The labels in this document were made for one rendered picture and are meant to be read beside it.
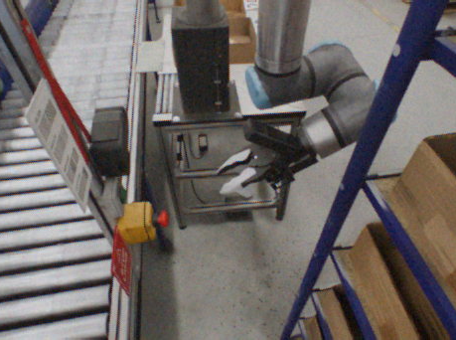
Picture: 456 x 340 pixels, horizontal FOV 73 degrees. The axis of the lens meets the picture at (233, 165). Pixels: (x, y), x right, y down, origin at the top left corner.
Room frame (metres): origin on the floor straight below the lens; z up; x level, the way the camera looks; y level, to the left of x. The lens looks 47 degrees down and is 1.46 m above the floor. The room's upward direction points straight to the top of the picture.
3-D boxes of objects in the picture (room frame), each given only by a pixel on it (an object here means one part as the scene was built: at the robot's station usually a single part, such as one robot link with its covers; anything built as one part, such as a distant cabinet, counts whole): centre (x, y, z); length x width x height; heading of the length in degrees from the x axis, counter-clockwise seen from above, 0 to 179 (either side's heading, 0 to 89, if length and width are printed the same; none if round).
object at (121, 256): (0.33, 0.24, 0.85); 0.16 x 0.01 x 0.13; 10
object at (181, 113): (1.02, 0.11, 0.91); 0.26 x 0.26 x 0.33; 6
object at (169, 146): (1.43, 0.06, 0.36); 1.00 x 0.58 x 0.72; 6
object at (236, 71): (1.43, 0.06, 0.74); 1.00 x 0.58 x 0.03; 6
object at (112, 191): (0.40, 0.25, 0.95); 0.07 x 0.03 x 0.07; 10
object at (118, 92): (1.06, 0.68, 0.72); 0.52 x 0.05 x 0.05; 100
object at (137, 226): (0.44, 0.23, 0.84); 0.15 x 0.09 x 0.07; 10
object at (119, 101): (1.00, 0.67, 0.72); 0.52 x 0.05 x 0.05; 100
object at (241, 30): (1.44, 0.09, 0.80); 0.38 x 0.28 x 0.10; 95
